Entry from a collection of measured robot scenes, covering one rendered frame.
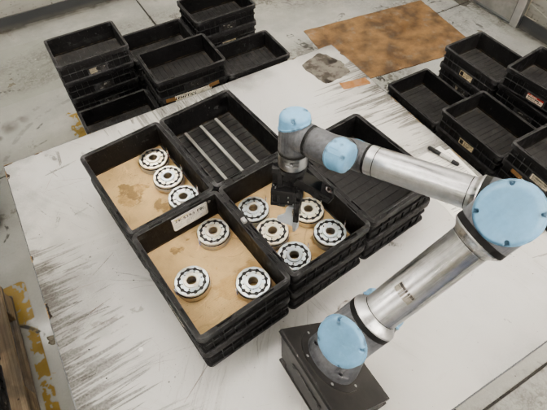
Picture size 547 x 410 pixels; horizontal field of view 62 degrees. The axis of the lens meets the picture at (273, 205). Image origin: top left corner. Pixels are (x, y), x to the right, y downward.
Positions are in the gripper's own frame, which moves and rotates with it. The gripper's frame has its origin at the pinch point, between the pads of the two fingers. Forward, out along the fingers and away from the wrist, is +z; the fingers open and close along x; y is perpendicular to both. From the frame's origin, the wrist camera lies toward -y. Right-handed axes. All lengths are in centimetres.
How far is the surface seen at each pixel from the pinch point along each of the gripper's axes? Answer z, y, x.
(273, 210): 14.6, 9.3, -17.4
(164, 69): 32, 88, -135
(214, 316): 20.2, 20.5, 21.6
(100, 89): 44, 126, -128
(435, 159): 21, -49, -62
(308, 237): 15.9, -3.3, -8.5
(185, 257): 17.7, 33.9, 4.0
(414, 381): 34, -38, 26
